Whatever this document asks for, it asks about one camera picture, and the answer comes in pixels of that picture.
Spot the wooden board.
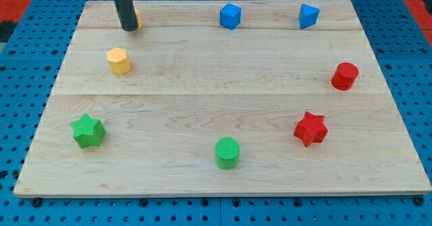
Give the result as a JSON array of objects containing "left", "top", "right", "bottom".
[{"left": 14, "top": 0, "right": 431, "bottom": 198}]

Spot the green cylinder block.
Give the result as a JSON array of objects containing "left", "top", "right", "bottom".
[{"left": 215, "top": 137, "right": 240, "bottom": 170}]

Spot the blue cube block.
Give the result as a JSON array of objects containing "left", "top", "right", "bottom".
[{"left": 219, "top": 3, "right": 242, "bottom": 30}]

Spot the red star block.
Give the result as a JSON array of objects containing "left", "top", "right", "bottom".
[{"left": 293, "top": 111, "right": 328, "bottom": 147}]

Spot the yellow hexagon block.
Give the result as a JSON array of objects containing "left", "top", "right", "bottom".
[{"left": 107, "top": 47, "right": 132, "bottom": 75}]

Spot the yellow block behind stick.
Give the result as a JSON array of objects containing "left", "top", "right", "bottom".
[{"left": 134, "top": 9, "right": 143, "bottom": 29}]

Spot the blue triangle block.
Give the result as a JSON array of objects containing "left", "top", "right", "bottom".
[{"left": 298, "top": 4, "right": 320, "bottom": 29}]

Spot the red cylinder block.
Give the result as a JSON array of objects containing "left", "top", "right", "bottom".
[{"left": 331, "top": 62, "right": 359, "bottom": 90}]

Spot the green star block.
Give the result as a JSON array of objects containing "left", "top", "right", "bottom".
[{"left": 70, "top": 113, "right": 106, "bottom": 149}]

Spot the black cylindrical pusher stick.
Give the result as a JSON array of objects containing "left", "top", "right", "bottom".
[{"left": 113, "top": 0, "right": 138, "bottom": 32}]

